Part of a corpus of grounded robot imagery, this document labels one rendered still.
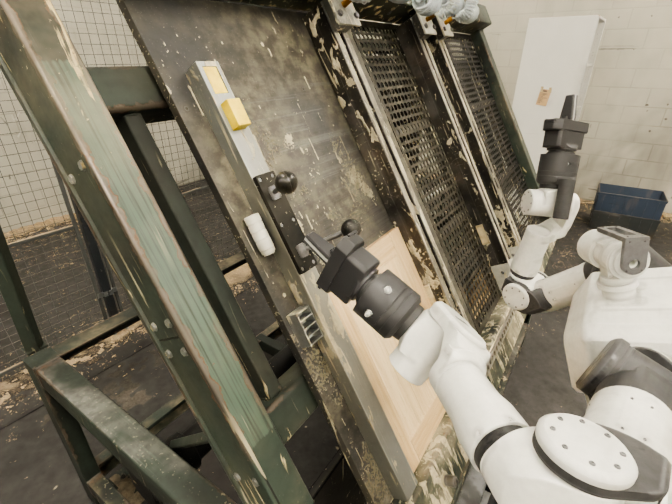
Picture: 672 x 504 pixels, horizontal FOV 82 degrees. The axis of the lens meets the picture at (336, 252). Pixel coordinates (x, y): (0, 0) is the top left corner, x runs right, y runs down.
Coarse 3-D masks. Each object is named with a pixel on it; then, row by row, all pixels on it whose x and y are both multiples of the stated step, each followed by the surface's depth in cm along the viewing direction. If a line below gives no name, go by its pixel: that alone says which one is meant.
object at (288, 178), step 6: (282, 174) 61; (288, 174) 61; (294, 174) 62; (276, 180) 61; (282, 180) 60; (288, 180) 60; (294, 180) 61; (270, 186) 71; (276, 186) 61; (282, 186) 61; (288, 186) 61; (294, 186) 61; (270, 192) 71; (276, 192) 69; (282, 192) 62; (288, 192) 61; (276, 198) 71
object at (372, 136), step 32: (320, 32) 98; (352, 64) 100; (352, 96) 99; (352, 128) 103; (384, 128) 103; (384, 160) 101; (384, 192) 105; (416, 224) 103; (416, 256) 107; (448, 288) 109
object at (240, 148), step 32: (224, 96) 70; (224, 128) 69; (256, 160) 72; (256, 192) 71; (288, 256) 73; (320, 320) 74; (352, 352) 79; (352, 384) 76; (384, 416) 81; (384, 448) 79; (384, 480) 82; (416, 480) 84
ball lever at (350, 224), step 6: (348, 222) 70; (354, 222) 70; (342, 228) 70; (348, 228) 70; (354, 228) 70; (360, 228) 71; (336, 234) 72; (342, 234) 72; (330, 240) 72; (300, 246) 72; (306, 246) 73; (300, 252) 73; (306, 252) 73
